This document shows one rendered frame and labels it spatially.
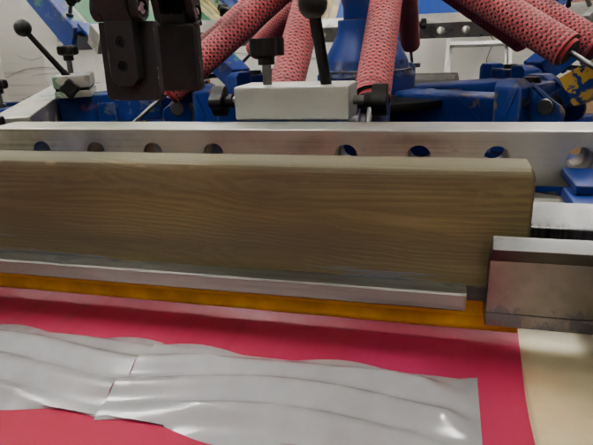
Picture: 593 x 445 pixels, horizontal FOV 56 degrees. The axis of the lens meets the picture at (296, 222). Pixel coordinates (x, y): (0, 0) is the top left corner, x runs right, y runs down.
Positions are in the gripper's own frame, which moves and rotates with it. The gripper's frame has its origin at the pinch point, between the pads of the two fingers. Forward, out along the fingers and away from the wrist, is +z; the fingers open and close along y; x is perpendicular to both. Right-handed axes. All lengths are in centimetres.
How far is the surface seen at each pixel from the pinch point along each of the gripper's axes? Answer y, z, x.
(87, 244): 1.1, 11.2, -5.6
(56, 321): 2.8, 16.2, -7.7
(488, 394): 5.3, 16.0, 19.1
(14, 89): -415, 37, -369
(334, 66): -78, 4, -4
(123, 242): 1.1, 10.9, -3.0
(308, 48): -52, 0, -3
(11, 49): -414, 1, -364
